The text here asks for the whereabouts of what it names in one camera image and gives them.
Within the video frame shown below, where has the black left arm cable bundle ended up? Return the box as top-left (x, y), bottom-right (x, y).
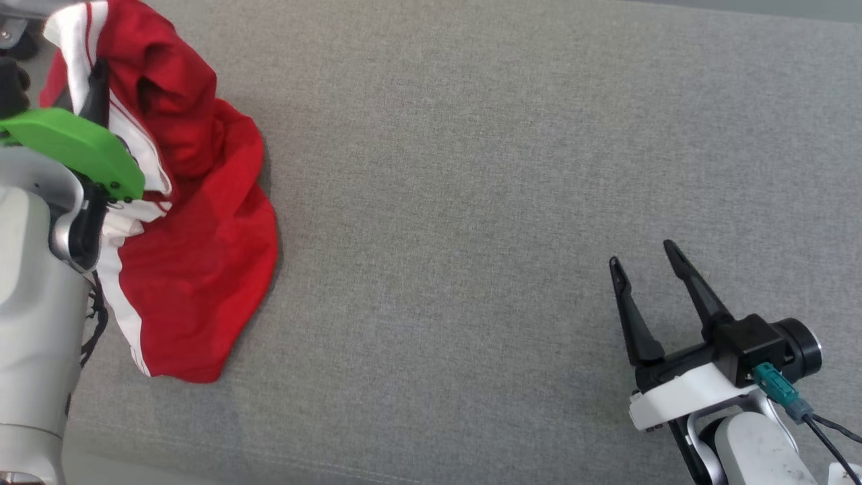
top-left (79, 269), bottom-right (110, 368)

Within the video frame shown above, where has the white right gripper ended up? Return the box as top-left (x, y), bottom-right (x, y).
top-left (609, 239), bottom-right (762, 432)

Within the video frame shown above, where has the red white basketball jersey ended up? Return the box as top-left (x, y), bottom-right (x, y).
top-left (38, 0), bottom-right (279, 384)

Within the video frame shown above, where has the grey metal frame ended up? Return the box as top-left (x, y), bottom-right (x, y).
top-left (0, 0), bottom-right (68, 58)

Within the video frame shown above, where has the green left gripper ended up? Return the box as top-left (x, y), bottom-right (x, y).
top-left (0, 59), bottom-right (145, 201)

